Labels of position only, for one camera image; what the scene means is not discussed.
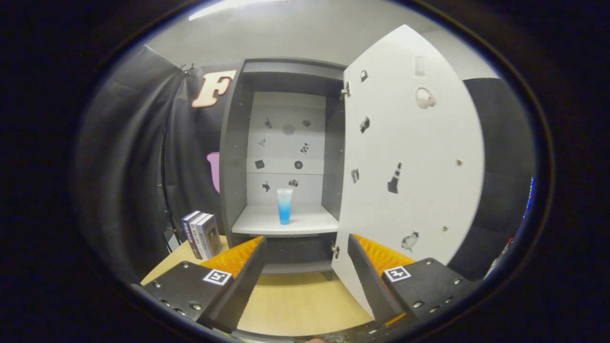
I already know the grey blue book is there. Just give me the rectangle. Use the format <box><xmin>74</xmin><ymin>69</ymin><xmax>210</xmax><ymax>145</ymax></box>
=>
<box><xmin>195</xmin><ymin>214</ymin><xmax>223</xmax><ymax>260</ymax></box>

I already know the white spine book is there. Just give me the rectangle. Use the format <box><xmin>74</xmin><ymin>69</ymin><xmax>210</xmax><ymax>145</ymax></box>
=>
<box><xmin>188</xmin><ymin>212</ymin><xmax>210</xmax><ymax>260</ymax></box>

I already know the small blue white tube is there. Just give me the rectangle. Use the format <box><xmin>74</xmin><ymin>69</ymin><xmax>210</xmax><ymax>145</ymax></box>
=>
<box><xmin>277</xmin><ymin>188</ymin><xmax>294</xmax><ymax>225</ymax></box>

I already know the thin black stand pole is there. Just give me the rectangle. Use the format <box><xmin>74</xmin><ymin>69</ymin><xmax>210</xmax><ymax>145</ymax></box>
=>
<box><xmin>157</xmin><ymin>133</ymin><xmax>182</xmax><ymax>248</ymax></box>

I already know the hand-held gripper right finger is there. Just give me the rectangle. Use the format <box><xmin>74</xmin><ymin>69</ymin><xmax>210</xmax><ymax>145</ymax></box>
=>
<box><xmin>347</xmin><ymin>233</ymin><xmax>477</xmax><ymax>329</ymax></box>

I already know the black backdrop cloth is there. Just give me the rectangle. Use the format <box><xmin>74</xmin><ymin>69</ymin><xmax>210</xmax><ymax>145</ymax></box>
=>
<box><xmin>71</xmin><ymin>45</ymin><xmax>537</xmax><ymax>286</ymax></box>

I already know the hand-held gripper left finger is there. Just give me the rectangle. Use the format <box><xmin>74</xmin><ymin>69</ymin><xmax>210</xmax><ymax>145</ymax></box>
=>
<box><xmin>131</xmin><ymin>236</ymin><xmax>267</xmax><ymax>333</ymax></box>

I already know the white cabinet door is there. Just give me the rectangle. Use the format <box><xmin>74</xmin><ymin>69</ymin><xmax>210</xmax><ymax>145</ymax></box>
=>
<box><xmin>331</xmin><ymin>24</ymin><xmax>486</xmax><ymax>320</ymax></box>

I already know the white cabinet shelf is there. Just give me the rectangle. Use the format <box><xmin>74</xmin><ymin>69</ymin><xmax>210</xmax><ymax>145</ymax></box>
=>
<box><xmin>232</xmin><ymin>205</ymin><xmax>340</xmax><ymax>237</ymax></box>

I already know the dark grey cabinet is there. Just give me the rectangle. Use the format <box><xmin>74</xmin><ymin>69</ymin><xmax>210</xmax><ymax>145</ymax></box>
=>
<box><xmin>218</xmin><ymin>58</ymin><xmax>348</xmax><ymax>282</ymax></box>

